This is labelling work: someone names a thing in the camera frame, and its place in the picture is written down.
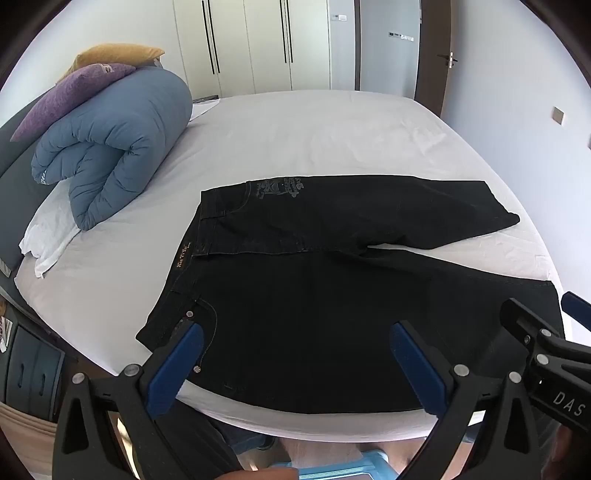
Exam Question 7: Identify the white folded cloth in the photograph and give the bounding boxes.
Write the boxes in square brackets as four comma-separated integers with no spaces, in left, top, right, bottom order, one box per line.
[188,98,221,123]

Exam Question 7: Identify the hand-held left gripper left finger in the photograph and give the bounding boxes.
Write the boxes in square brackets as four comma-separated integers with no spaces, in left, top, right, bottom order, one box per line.
[52,322,241,480]

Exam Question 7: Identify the cream wardrobe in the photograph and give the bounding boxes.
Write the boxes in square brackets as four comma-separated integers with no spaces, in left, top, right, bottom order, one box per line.
[173,0,331,99]

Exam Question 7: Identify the brown door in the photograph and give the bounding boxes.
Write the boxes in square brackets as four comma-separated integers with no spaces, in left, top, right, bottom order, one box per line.
[414,0,458,116]

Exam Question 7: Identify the grey headboard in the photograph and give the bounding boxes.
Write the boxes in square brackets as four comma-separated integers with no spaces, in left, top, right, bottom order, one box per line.
[0,85,61,278]

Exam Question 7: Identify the white bed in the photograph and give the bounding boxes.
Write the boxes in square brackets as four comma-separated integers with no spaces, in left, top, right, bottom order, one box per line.
[14,89,573,439]

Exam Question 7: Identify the yellow pillow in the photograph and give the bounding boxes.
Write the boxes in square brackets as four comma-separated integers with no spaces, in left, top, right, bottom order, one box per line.
[60,44,166,81]

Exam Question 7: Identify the blue plastic stool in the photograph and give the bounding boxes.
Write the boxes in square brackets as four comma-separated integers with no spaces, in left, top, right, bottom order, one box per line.
[272,450,398,480]

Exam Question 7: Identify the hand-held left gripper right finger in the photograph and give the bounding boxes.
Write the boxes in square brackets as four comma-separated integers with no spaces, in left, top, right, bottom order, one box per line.
[390,320,544,480]

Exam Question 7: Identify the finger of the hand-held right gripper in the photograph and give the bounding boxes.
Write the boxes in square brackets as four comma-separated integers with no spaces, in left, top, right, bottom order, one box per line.
[500,298,571,377]
[560,291,591,335]

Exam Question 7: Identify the blue rolled duvet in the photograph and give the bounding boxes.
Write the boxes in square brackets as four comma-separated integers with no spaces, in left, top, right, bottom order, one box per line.
[31,68,193,232]

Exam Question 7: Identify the purple pillow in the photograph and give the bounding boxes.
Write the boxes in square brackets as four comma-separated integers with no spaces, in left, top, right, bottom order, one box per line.
[10,63,137,143]

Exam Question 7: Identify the black pants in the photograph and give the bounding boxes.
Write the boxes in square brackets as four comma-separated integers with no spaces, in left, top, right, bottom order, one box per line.
[135,176,570,415]

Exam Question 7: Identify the dark nightstand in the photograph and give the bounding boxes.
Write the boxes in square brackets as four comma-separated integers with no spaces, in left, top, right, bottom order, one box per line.
[0,318,65,421]

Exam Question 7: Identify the white crumpled cloth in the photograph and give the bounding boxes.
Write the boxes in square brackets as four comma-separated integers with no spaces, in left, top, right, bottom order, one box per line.
[18,185,84,279]

